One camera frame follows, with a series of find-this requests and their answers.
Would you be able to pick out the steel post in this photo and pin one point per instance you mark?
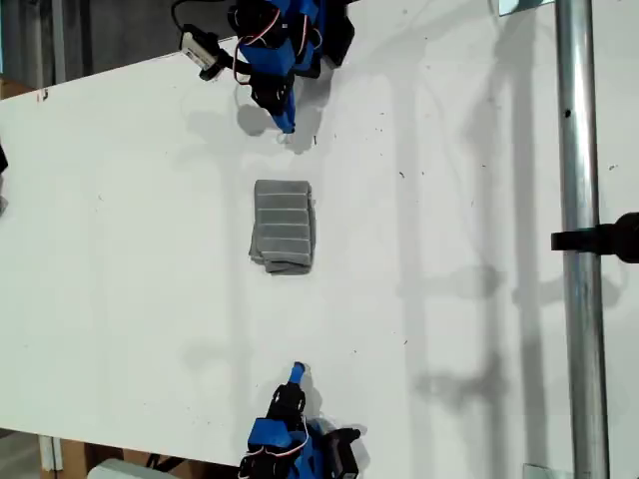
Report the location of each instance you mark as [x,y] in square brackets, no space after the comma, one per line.
[581,149]

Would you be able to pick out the brown cardboard box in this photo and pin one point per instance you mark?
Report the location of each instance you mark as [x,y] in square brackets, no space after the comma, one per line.
[75,456]

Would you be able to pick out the grey striped towel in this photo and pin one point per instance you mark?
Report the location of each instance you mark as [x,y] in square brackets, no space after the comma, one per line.
[284,224]

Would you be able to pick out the black camera box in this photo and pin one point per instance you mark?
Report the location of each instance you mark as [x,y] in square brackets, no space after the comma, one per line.
[342,454]

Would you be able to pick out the black clamp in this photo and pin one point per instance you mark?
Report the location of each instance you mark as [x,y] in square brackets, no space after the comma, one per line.
[599,239]

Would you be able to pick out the black object at table edge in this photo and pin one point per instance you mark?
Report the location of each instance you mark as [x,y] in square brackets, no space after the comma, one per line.
[2,159]

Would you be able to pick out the white box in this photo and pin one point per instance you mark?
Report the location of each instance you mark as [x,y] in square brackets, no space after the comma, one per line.
[125,470]

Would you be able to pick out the white table leg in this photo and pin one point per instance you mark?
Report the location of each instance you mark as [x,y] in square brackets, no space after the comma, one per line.
[50,451]

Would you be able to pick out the silver camera box with label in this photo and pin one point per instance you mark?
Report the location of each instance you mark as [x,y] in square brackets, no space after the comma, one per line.
[197,50]

